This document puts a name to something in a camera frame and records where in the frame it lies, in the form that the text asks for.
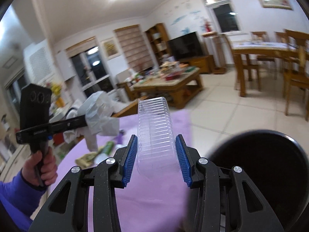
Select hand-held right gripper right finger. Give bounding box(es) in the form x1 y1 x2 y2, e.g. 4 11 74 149
175 134 285 232

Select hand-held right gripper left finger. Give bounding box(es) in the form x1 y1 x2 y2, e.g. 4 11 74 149
29 134 138 232

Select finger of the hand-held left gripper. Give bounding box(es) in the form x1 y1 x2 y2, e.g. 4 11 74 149
49 115 88 134

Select white plastic bag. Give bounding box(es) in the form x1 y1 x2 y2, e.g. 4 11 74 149
64 90 120 152

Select clear plastic container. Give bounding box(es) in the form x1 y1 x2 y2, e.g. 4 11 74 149
136 97 179 183

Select black trash bin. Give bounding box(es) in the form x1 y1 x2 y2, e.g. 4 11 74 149
207 132 308 232

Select person's left forearm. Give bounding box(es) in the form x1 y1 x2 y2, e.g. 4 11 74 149
0 169 56 232

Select person's left hand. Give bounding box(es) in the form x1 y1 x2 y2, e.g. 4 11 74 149
22 146 59 187

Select green snack packet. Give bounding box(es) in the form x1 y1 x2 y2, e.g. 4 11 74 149
76 141 115 168

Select yellow artificial flowers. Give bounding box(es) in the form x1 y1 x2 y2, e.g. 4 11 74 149
49 82 64 102

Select white lattice cabinet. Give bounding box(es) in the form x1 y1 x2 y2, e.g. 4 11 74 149
23 39 78 85

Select wooden sofa with white cushions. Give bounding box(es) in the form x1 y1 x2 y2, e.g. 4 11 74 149
112 95 150 118

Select purple tablecloth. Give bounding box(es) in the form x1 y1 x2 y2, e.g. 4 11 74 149
31 110 218 232

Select glass balcony door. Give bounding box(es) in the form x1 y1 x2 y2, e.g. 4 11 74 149
66 37 117 97

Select wooden coffee table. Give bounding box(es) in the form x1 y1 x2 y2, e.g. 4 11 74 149
132 67 205 110

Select small framed sunflower picture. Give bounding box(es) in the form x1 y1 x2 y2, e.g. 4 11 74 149
101 37 120 60

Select striped window blind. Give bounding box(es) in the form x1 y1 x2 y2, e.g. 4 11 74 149
113 24 155 74

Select wooden television stand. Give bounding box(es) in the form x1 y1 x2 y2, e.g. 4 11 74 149
181 54 216 74

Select tall wooden plant stand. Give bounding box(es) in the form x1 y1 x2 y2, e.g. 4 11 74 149
202 32 228 74

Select black television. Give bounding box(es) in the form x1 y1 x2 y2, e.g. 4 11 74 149
167 31 206 61

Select wooden dining chair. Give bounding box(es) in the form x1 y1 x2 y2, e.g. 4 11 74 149
224 34 262 91
250 31 278 81
275 31 290 44
282 29 309 123

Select wooden bookshelf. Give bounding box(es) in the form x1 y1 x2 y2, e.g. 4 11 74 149
145 23 171 65

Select wooden dining table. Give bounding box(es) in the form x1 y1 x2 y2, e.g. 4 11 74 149
229 41 309 97

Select white framed window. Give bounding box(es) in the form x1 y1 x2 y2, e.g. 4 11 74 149
199 0 242 33

